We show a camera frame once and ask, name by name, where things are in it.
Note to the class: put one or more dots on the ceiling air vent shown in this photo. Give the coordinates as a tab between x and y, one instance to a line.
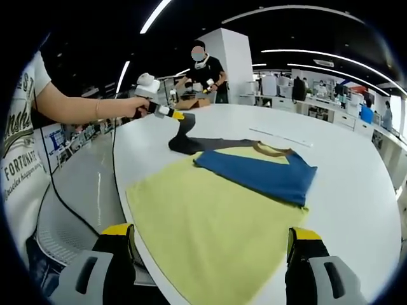
323	62

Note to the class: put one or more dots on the long white counter cabinets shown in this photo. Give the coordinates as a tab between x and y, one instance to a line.
283	103

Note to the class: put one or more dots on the blue white sign board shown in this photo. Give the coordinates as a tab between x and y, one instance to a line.
57	141

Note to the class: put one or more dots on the white template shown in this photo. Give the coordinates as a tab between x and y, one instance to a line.
280	137

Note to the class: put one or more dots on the curved ceiling light strip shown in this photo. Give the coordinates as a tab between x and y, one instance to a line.
276	50
299	66

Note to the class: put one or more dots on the white square column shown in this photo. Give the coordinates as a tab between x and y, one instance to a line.
237	63

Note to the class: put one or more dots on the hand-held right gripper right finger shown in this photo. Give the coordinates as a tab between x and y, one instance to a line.
302	270

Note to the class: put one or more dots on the person's left hand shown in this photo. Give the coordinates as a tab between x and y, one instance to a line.
135	106

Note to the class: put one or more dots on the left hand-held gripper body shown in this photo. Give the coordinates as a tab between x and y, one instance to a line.
147	89

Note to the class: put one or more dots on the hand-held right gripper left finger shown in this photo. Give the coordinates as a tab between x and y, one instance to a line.
121	260

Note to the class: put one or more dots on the unlit curved ceiling track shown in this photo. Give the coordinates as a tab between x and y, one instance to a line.
241	14

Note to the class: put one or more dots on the yellow blue black garment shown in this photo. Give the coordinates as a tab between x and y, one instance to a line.
206	216

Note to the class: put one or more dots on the brown cardboard box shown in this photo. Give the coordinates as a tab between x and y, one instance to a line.
190	104

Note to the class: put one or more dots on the white box appliance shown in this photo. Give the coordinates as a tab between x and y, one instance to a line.
269	86

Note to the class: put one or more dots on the straight ceiling light strip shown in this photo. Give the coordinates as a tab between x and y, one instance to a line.
124	76
155	16

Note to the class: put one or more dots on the person's blue jeans leg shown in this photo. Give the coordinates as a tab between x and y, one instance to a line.
41	263

